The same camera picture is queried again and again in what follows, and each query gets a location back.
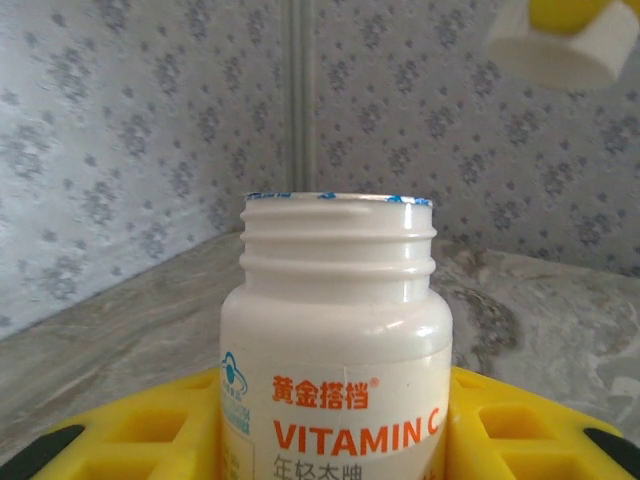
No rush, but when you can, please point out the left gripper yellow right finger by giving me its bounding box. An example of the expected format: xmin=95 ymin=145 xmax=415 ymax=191
xmin=446 ymin=364 xmax=640 ymax=480

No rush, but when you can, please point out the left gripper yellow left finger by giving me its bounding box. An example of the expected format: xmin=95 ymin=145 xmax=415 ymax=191
xmin=0 ymin=367 xmax=225 ymax=480

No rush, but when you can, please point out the white ribbed bottle cap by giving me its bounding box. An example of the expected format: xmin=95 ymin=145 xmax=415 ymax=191
xmin=483 ymin=0 xmax=640 ymax=93

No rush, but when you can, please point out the white vitamin C bottle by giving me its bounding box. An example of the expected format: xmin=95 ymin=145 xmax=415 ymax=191
xmin=218 ymin=191 xmax=455 ymax=480

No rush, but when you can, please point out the aluminium frame post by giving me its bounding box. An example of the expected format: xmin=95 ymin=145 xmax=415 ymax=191
xmin=285 ymin=0 xmax=315 ymax=195

